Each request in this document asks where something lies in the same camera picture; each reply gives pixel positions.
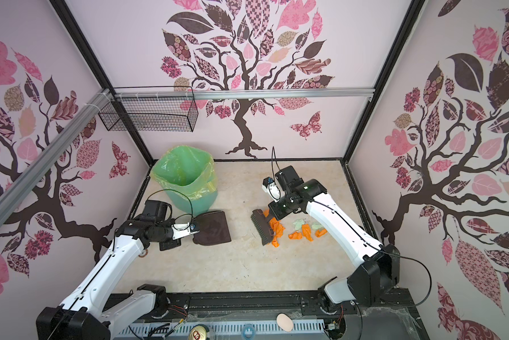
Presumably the dark brown hand brush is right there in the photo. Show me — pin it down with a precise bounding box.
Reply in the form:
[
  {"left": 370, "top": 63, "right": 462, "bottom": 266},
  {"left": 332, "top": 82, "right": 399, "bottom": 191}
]
[{"left": 251, "top": 209, "right": 276, "bottom": 246}]

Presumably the dark brown dustpan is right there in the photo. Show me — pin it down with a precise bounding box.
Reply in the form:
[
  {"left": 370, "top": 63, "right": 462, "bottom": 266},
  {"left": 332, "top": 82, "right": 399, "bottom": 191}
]
[{"left": 193, "top": 211, "right": 232, "bottom": 247}]

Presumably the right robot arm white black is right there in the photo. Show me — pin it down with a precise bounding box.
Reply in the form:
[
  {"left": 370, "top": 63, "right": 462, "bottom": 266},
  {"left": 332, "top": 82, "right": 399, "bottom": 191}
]
[{"left": 262, "top": 166, "right": 400, "bottom": 306}]

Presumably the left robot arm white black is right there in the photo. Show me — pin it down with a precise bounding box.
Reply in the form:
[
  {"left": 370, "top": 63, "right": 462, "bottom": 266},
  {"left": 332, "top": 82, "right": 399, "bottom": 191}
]
[{"left": 36, "top": 200, "right": 196, "bottom": 339}]

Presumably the orange scraps right front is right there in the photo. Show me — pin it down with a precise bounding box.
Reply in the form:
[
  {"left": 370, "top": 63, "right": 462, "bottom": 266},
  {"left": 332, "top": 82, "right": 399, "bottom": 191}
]
[{"left": 288, "top": 224, "right": 328, "bottom": 242}]

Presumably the green scrap right front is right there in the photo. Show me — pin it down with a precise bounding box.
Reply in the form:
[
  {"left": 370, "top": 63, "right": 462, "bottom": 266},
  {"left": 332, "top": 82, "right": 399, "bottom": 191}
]
[{"left": 293, "top": 219, "right": 322, "bottom": 230}]

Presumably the orange scrap back centre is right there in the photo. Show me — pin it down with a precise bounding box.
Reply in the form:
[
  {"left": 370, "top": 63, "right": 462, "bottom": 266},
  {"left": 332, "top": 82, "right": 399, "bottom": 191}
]
[{"left": 264, "top": 210, "right": 285, "bottom": 248}]

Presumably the green bin with liner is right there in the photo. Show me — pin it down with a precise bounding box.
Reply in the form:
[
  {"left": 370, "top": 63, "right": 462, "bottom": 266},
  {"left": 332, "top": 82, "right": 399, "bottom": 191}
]
[{"left": 150, "top": 145, "right": 217, "bottom": 216}]

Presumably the gold round can top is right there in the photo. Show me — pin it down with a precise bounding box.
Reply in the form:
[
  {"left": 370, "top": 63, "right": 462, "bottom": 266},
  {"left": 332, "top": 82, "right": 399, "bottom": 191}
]
[{"left": 188, "top": 324, "right": 212, "bottom": 340}]

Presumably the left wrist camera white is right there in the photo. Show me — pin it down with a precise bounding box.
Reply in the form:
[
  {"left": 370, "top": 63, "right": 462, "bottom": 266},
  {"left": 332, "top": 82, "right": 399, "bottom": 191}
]
[{"left": 172, "top": 222, "right": 200, "bottom": 240}]

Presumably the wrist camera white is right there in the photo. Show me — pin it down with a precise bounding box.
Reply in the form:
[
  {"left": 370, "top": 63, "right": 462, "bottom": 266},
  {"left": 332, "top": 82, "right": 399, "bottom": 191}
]
[
  {"left": 172, "top": 222, "right": 200, "bottom": 240},
  {"left": 262, "top": 177, "right": 281, "bottom": 202}
]

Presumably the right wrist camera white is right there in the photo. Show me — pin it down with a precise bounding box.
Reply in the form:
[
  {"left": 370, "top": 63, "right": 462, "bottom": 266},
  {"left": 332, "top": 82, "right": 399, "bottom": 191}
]
[{"left": 262, "top": 177, "right": 281, "bottom": 202}]

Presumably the black wire basket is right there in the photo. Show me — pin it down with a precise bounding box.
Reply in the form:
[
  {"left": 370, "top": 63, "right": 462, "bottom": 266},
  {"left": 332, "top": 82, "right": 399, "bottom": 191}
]
[{"left": 98, "top": 85, "right": 198, "bottom": 133}]

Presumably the aluminium rail left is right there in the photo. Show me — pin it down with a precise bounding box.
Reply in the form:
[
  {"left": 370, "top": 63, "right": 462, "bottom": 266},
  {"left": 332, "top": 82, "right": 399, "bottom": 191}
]
[{"left": 0, "top": 89, "right": 112, "bottom": 228}]

